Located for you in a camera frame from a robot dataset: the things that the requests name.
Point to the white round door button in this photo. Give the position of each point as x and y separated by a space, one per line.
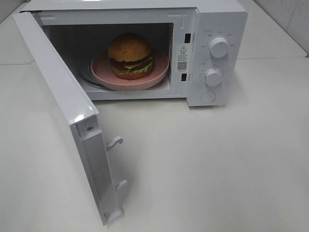
208 96

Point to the burger with lettuce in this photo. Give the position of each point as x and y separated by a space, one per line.
130 56

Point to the pink speckled plate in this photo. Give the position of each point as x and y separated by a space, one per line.
101 69

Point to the white microwave door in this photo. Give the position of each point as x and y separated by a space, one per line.
74 114

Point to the white lower microwave knob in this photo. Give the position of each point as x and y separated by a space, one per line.
213 77

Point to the white microwave knob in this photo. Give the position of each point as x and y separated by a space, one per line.
219 47
213 77

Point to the white microwave oven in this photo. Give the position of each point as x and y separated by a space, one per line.
81 30

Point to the white upper microwave knob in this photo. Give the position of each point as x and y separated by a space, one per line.
219 47

